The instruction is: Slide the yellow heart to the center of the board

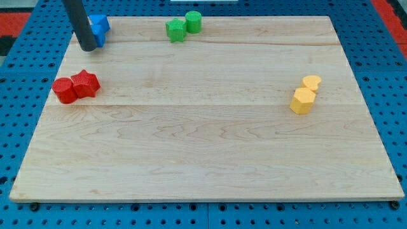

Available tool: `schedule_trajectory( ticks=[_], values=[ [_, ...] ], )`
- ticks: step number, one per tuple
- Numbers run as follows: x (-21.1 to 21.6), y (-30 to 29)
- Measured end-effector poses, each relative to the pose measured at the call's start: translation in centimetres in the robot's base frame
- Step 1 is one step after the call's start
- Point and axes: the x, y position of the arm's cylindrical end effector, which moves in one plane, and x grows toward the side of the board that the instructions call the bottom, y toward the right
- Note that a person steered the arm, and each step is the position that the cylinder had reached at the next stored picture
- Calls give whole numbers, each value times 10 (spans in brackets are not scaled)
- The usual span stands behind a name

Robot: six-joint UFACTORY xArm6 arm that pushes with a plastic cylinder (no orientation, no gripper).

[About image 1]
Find wooden board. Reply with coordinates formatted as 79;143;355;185
10;16;404;203

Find yellow heart block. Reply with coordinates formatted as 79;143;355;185
300;75;322;93

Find green star block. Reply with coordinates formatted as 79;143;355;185
165;18;186;43

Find green cylinder block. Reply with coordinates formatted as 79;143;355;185
185;11;202;34

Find yellow hexagon block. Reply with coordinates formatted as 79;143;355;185
289;88;316;115

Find red star block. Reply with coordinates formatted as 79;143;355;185
71;69;100;98

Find blue cube block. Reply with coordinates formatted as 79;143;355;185
91;24;106;48

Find blue triangle block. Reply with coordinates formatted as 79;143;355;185
88;15;110;32

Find red cylinder block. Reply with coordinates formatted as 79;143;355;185
52;78;78;104

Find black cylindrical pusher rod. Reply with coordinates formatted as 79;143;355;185
62;0;97;52

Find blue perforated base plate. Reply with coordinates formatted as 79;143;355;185
1;0;406;228

